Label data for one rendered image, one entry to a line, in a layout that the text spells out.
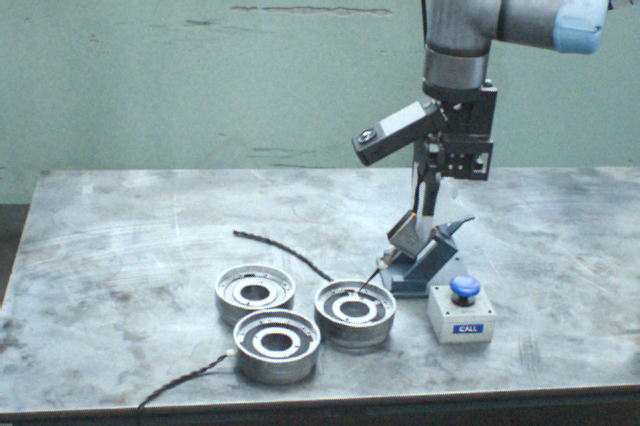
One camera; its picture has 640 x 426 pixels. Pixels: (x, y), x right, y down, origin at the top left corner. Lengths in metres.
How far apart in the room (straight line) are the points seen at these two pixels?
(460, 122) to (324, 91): 1.69
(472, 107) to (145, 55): 1.73
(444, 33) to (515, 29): 0.08
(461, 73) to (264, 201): 0.53
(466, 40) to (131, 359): 0.55
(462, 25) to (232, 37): 1.71
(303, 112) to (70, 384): 1.81
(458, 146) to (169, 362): 0.44
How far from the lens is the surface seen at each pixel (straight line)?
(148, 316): 1.22
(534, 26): 1.03
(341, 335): 1.15
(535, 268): 1.39
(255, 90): 2.76
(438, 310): 1.19
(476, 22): 1.04
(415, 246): 1.18
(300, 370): 1.10
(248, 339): 1.13
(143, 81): 2.74
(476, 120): 1.11
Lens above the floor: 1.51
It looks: 29 degrees down
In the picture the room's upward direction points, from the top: 4 degrees clockwise
